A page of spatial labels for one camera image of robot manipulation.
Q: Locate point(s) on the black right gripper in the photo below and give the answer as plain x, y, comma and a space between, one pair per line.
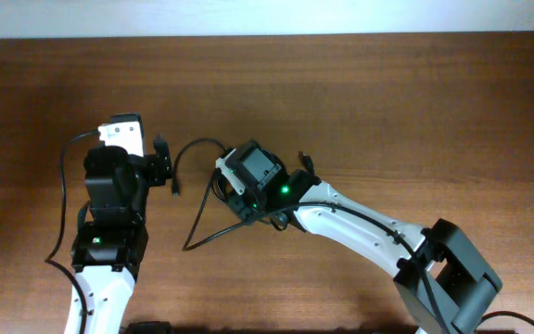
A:
244, 211

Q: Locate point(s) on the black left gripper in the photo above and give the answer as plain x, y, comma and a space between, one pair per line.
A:
157, 163

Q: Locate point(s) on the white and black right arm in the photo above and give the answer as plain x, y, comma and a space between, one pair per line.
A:
444, 281

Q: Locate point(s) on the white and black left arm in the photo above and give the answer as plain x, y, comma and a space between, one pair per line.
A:
111, 234

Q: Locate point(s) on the black base bracket left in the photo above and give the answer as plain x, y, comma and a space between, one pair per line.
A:
149, 327

